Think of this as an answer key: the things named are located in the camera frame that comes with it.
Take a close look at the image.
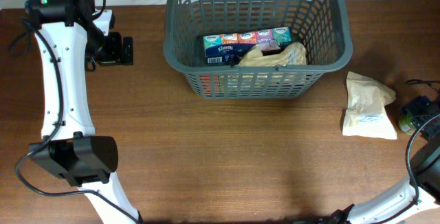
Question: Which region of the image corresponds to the green lidded jar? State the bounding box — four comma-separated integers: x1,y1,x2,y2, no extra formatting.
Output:
398,114,417,135

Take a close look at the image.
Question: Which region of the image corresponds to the orange pasta packet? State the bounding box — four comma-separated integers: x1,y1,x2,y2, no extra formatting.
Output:
199,75,239,98

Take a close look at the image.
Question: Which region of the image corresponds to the Kleenex tissue multipack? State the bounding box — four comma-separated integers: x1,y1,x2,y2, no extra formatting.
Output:
203,27,293,65

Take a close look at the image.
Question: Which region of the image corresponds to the beige pouch with label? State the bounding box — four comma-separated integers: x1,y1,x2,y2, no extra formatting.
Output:
238,42,307,67

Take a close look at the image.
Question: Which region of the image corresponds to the grey plastic basket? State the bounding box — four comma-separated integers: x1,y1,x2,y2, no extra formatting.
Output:
164,0,353,99

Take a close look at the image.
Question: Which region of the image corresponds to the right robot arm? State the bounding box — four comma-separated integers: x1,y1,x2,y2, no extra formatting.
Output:
327,96,439,224

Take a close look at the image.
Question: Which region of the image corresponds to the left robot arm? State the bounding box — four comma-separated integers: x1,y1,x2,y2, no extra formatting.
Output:
23,0,142,223

